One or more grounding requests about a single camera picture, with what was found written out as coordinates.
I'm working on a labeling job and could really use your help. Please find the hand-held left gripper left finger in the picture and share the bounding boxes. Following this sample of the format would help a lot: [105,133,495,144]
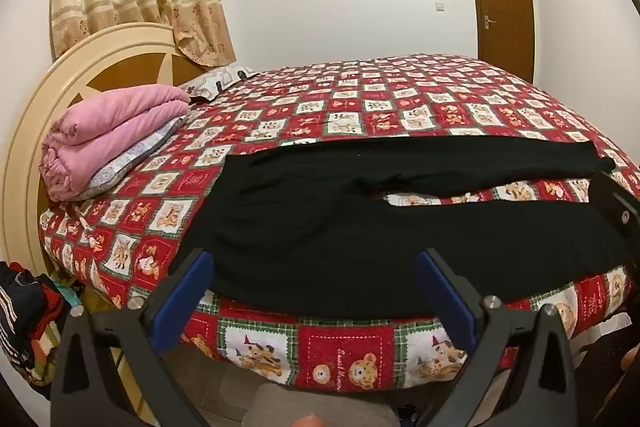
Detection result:
[50,248,216,427]

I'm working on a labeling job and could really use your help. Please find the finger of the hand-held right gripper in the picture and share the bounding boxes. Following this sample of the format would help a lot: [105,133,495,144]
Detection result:
[589,171,640,240]

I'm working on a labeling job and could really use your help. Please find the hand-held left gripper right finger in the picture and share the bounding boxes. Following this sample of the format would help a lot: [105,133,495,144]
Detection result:
[416,248,586,427]

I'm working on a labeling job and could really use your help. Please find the black pants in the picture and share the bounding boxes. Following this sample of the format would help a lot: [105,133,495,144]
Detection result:
[169,136,632,319]

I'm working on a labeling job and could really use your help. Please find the pile of dark clothes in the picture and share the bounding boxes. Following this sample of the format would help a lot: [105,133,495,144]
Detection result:
[0,261,76,383]

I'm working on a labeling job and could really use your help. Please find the folded pink blanket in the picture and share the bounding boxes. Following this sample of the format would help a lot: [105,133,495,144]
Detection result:
[41,85,192,202]

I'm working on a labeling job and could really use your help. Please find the red patchwork printed blanket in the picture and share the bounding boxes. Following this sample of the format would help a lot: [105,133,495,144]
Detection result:
[39,53,640,392]

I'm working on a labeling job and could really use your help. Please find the white patterned pillow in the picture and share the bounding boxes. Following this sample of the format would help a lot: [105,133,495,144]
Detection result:
[176,65,258,102]

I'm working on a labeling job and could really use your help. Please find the cream wooden headboard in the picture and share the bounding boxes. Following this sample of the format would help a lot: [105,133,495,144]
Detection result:
[2,23,206,273]

